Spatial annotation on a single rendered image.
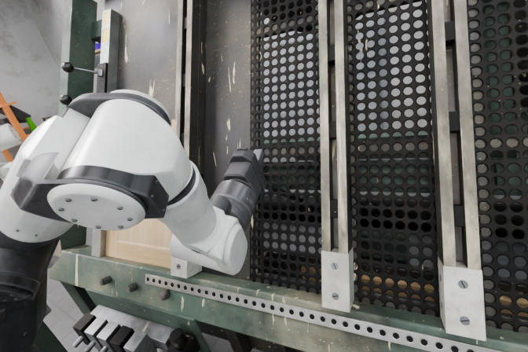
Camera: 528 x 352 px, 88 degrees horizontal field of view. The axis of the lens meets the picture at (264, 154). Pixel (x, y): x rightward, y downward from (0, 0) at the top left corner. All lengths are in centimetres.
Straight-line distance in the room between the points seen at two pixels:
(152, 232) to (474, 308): 87
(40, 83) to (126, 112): 790
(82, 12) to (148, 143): 132
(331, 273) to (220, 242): 34
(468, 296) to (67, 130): 68
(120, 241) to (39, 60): 734
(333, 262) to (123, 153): 52
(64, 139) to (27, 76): 782
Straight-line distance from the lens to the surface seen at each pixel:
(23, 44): 827
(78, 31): 153
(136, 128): 29
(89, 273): 127
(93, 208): 28
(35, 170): 29
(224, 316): 88
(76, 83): 146
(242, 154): 56
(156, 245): 103
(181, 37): 97
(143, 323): 112
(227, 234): 42
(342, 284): 69
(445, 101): 66
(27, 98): 808
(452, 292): 68
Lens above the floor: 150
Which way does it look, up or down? 23 degrees down
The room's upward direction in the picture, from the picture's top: 13 degrees counter-clockwise
